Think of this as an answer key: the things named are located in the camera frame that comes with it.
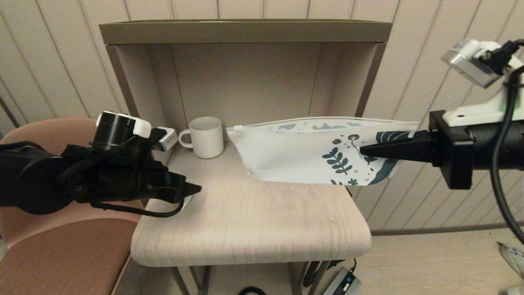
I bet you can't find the white floral zipper pouch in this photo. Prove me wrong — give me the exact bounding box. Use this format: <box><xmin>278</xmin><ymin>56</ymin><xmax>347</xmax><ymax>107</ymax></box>
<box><xmin>226</xmin><ymin>117</ymin><xmax>420</xmax><ymax>186</ymax></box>

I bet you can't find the white ribbed ceramic mug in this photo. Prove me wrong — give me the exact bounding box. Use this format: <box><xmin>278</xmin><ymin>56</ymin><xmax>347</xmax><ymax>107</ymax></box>
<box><xmin>179</xmin><ymin>117</ymin><xmax>224</xmax><ymax>159</ymax></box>

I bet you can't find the beige wooden desk hutch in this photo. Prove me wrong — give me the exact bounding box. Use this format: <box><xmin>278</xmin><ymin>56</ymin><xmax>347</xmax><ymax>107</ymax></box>
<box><xmin>99</xmin><ymin>19</ymin><xmax>393</xmax><ymax>177</ymax></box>

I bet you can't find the white crumpled floor object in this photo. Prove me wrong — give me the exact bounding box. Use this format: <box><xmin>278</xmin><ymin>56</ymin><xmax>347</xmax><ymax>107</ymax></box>
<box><xmin>497</xmin><ymin>242</ymin><xmax>524</xmax><ymax>279</ymax></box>

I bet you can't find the pink plastic chair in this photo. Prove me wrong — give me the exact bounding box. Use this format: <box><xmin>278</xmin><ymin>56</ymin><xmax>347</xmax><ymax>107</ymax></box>
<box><xmin>0</xmin><ymin>118</ymin><xmax>146</xmax><ymax>295</ymax></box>

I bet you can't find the grey power adapter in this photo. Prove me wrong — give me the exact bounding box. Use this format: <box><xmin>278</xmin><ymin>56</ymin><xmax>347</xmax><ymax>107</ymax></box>
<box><xmin>323</xmin><ymin>268</ymin><xmax>362</xmax><ymax>295</ymax></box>

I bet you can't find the thin black left camera cable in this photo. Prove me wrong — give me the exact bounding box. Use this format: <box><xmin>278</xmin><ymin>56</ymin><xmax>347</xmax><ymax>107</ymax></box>
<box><xmin>92</xmin><ymin>186</ymin><xmax>185</xmax><ymax>218</ymax></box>

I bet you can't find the black right camera cable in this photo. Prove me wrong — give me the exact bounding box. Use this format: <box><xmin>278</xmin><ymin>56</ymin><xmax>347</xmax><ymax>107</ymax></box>
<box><xmin>485</xmin><ymin>40</ymin><xmax>524</xmax><ymax>242</ymax></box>

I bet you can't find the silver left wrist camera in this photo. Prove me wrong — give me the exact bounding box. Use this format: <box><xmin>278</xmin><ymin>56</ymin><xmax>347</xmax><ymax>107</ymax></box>
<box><xmin>158</xmin><ymin>127</ymin><xmax>179</xmax><ymax>151</ymax></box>

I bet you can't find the brown wall baseboard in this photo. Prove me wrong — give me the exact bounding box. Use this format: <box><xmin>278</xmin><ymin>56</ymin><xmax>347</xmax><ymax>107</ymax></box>
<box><xmin>370</xmin><ymin>222</ymin><xmax>524</xmax><ymax>237</ymax></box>

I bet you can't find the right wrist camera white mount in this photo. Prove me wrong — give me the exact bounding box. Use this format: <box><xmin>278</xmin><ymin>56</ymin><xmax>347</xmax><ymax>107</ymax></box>
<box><xmin>441</xmin><ymin>39</ymin><xmax>524</xmax><ymax>127</ymax></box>

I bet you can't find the thin black adapter cable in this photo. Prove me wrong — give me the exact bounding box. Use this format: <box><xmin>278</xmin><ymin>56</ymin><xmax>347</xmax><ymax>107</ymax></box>
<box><xmin>325</xmin><ymin>257</ymin><xmax>357</xmax><ymax>274</ymax></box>

